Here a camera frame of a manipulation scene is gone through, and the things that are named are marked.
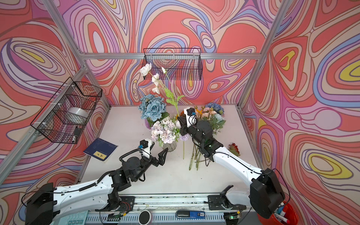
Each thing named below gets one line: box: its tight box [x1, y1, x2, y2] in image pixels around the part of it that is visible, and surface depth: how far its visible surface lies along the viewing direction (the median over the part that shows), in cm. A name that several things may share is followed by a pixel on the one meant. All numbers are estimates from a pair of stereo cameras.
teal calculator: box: [52, 210, 90, 225], surface depth 69 cm
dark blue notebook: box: [83, 137, 119, 163], surface depth 93 cm
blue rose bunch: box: [137, 94, 170, 127], surface depth 69 cm
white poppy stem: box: [140, 62, 186, 160], surface depth 69 cm
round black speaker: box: [137, 210, 153, 225], surface depth 66 cm
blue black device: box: [175, 210, 206, 220], surface depth 70 cm
